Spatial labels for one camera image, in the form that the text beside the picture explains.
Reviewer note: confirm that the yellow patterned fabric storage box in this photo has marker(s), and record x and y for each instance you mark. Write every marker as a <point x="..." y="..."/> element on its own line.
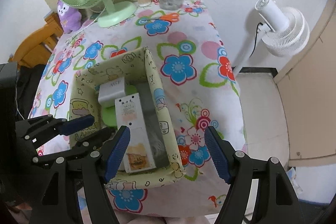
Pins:
<point x="139" y="69"/>

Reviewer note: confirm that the wooden chair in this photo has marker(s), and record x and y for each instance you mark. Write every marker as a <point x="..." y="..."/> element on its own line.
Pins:
<point x="37" y="47"/>

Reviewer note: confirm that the beige wooden door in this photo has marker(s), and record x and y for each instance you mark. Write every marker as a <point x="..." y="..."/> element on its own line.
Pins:
<point x="307" y="90"/>

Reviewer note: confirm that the orange handled scissors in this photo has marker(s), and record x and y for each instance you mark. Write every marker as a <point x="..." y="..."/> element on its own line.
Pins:
<point x="171" y="17"/>

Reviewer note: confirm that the black cloth on chair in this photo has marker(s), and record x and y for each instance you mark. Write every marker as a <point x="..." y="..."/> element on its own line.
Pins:
<point x="27" y="84"/>

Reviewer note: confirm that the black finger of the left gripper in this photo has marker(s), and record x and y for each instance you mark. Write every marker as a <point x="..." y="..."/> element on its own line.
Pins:
<point x="45" y="128"/>
<point x="91" y="142"/>

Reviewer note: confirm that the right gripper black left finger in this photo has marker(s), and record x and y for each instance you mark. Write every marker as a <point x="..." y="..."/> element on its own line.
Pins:
<point x="56" y="199"/>

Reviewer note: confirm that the grey 45W charger box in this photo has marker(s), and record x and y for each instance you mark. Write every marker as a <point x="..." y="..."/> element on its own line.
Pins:
<point x="110" y="91"/>

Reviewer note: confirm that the white power strip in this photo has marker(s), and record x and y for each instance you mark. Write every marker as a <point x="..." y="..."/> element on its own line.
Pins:
<point x="138" y="156"/>

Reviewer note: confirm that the white crumpled plastic bag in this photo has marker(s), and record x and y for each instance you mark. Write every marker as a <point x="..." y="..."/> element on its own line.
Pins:
<point x="155" y="138"/>

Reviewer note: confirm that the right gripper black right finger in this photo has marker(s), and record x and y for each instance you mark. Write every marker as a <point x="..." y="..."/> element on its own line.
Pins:
<point x="276" y="200"/>

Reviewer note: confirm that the purple plush toy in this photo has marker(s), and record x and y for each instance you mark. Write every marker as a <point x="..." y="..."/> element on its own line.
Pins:
<point x="70" y="18"/>

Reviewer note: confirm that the green rounded container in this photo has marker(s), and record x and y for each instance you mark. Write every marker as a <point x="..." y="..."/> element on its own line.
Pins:
<point x="108" y="114"/>

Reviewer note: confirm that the white standing fan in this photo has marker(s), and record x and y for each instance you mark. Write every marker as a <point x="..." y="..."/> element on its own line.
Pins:
<point x="283" y="31"/>

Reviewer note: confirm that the floral tablecloth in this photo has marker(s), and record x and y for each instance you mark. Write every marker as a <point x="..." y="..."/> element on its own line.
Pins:
<point x="200" y="90"/>

